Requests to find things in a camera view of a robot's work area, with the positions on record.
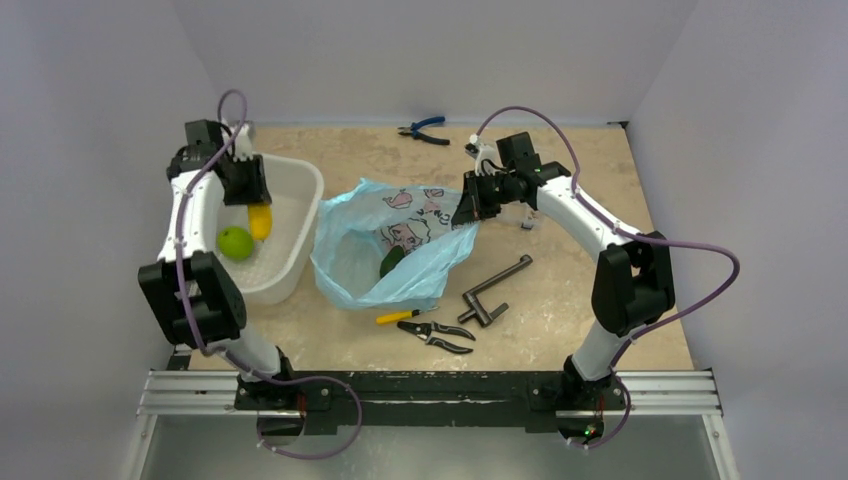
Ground yellow fake fruit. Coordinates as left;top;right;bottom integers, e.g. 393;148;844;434
247;203;273;241

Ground dark green fake avocado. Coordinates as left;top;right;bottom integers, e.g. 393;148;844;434
379;245;406;278

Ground white plastic basin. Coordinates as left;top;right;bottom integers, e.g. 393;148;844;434
213;153;324;305

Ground light blue plastic bag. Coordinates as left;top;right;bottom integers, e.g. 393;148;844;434
310;178;478;310

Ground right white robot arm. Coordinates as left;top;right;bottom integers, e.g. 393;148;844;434
452;132;676;407

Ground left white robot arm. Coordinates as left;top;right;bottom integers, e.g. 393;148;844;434
138;119;298;409

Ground green fake apple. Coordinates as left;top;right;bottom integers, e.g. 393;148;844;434
216;226;255;262

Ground clear plastic screw box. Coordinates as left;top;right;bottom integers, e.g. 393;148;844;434
500;203;539;230

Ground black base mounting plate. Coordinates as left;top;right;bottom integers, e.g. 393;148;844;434
233;371;626;435

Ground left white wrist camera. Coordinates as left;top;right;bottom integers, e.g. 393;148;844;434
224;121;255;161

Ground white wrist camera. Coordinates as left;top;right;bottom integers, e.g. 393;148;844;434
224;121;255;161
464;134;499;175

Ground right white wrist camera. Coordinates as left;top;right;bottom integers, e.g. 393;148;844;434
464;134;499;175

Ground blue handled pliers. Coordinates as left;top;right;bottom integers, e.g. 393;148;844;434
398;116;452;147

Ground dark metal crank handle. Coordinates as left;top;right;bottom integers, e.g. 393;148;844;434
457;254;534;328

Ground yellow handled screwdriver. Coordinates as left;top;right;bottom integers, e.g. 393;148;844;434
375;307;436;325

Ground black handled pliers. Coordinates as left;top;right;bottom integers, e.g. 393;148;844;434
397;321;476;355

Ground aluminium extrusion rail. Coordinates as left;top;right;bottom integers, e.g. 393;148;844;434
139;369;723;416

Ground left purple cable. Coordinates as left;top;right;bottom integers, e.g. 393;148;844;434
173;89;365;463

